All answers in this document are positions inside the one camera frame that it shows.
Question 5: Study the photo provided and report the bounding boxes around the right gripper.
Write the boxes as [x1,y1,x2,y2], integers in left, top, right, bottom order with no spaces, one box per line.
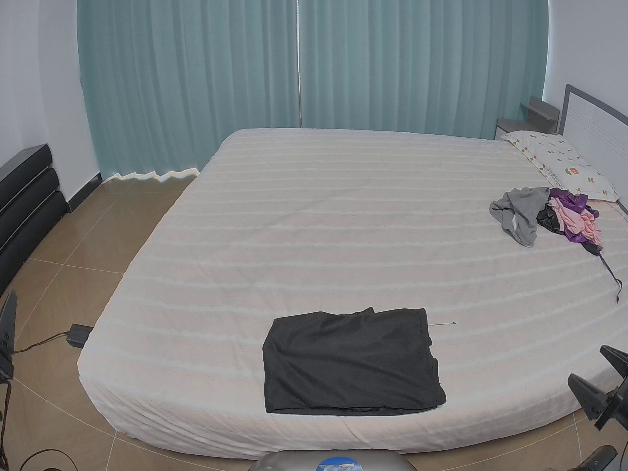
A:
[567,345,628,431]

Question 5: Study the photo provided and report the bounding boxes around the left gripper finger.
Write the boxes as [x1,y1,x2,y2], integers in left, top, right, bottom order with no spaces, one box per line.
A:
[0,290,18,380]

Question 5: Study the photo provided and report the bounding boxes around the black T-shirt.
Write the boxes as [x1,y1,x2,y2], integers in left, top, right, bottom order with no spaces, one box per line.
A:
[262,307,447,415]

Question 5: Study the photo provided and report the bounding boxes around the pile of clothes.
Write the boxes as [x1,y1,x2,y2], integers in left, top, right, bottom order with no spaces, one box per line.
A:
[537,188,623,305]

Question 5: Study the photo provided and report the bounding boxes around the bed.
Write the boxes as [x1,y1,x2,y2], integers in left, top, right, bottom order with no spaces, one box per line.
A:
[78,84,628,460]

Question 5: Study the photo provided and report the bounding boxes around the black power adapter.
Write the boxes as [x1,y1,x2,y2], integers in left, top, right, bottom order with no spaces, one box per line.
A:
[68,324,95,348]

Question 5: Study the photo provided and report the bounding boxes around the black chest of drawers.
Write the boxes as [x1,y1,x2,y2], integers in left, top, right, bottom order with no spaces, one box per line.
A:
[0,144,68,295]

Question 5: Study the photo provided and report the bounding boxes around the grey garment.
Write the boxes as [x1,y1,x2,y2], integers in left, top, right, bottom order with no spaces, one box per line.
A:
[489,187,550,248]

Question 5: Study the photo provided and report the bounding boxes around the white printed pillow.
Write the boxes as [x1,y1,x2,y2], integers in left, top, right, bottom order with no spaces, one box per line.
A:
[501,131,620,201]

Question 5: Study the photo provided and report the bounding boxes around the grey bedside table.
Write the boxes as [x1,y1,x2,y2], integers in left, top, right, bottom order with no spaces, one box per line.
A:
[497,96,561,141]

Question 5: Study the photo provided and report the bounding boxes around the blue-green curtain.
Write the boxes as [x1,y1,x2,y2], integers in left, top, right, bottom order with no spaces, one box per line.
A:
[297,0,549,140]
[78,0,301,180]

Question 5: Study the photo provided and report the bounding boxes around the black cable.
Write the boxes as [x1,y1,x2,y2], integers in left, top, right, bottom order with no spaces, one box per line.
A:
[14,331,72,354]
[0,448,74,471]

